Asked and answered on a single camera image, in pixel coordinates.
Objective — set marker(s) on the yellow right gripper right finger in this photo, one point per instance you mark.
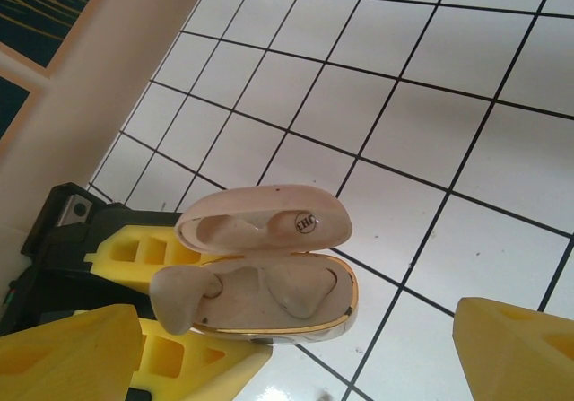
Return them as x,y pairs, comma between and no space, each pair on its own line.
515,365

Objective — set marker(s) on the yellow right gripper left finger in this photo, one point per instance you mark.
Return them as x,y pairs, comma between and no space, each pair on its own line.
58,365

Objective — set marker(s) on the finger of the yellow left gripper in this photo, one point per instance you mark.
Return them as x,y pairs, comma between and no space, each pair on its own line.
197,383
103,262

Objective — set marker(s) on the beige gold-rimmed earbud charging case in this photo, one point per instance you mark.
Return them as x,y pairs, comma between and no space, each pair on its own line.
242,307

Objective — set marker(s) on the flower and stem wall panel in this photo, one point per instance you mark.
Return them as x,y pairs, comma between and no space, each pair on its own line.
9,100

